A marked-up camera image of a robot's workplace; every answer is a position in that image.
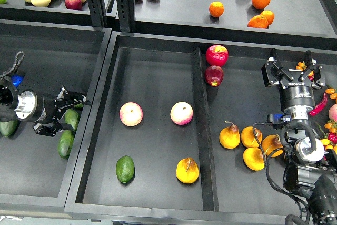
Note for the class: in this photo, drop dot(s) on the lower cherry tomato bunch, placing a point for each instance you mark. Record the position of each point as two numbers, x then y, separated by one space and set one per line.
328 134

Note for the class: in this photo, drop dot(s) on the cherry tomato bunch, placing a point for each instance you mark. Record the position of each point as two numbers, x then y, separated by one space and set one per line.
307 71
328 134

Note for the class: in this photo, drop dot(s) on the central yellow pear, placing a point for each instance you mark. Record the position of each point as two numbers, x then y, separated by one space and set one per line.
271 143

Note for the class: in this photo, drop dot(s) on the black left tray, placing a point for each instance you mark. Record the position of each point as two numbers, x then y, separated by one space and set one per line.
35 180

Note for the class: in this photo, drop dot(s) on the orange on shelf bottom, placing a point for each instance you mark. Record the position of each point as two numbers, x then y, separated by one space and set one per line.
258 21

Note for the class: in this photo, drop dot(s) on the left pink peach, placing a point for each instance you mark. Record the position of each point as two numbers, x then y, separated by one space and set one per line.
131 114

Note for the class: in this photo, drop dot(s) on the pink peach at right edge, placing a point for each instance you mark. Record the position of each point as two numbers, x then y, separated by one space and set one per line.
332 113

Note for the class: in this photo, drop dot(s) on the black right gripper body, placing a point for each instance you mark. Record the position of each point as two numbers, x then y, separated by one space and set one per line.
294 94

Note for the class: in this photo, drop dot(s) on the green avocado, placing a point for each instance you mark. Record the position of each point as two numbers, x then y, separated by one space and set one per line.
65 144
79 106
8 128
72 118
125 169

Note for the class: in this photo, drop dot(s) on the bright red apple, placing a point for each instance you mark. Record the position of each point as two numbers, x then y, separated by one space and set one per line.
217 55

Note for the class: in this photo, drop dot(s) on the orange cherry tomatoes pair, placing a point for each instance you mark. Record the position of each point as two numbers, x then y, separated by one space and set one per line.
331 92

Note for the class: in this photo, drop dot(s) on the orange on shelf lower right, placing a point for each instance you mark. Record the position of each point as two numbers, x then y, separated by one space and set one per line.
269 16

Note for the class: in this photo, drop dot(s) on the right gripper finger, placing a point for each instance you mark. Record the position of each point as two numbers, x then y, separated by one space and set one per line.
319 78
274 73

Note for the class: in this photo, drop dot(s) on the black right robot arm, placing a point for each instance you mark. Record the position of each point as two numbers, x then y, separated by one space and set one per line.
310 174

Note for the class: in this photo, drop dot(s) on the black tray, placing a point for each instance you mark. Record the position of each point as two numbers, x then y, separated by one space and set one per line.
35 180
156 72

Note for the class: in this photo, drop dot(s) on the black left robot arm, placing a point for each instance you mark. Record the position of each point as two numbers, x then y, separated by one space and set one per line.
10 80

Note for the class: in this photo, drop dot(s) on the black middle tray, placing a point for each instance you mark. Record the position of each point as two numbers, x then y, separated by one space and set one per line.
156 72

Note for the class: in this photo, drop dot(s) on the orange on shelf centre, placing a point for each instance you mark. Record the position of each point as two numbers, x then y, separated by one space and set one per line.
216 9

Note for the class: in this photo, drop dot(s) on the dark red apple on shelf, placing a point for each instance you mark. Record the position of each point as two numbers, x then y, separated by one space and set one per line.
73 4

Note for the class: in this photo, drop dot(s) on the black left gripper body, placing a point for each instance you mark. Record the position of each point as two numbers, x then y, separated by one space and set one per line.
35 107

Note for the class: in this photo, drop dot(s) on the upper cherry tomato bunch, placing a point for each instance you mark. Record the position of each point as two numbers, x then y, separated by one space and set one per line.
307 71

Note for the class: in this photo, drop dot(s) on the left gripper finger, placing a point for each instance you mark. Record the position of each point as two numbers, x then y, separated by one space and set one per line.
67 99
48 124

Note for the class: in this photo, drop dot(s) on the red chili pepper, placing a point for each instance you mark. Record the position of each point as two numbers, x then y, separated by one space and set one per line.
318 108

